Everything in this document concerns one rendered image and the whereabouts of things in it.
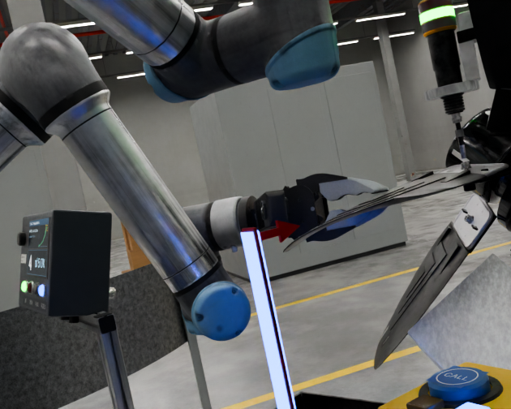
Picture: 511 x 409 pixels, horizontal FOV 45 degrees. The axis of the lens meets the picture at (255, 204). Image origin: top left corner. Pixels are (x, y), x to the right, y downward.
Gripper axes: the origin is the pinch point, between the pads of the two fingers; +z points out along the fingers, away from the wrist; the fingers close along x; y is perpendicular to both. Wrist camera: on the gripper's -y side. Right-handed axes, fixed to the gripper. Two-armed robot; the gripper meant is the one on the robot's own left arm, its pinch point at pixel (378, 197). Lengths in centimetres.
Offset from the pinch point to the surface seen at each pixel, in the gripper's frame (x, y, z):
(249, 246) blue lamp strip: 3.3, -24.2, -9.7
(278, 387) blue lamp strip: 18.2, -22.5, -9.7
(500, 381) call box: 14.8, -37.4, 12.4
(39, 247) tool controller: -2, 10, -66
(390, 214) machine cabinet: 6, 662, -103
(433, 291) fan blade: 14.6, 10.0, 3.7
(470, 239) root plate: 8.0, 10.5, 10.1
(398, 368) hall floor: 90, 267, -51
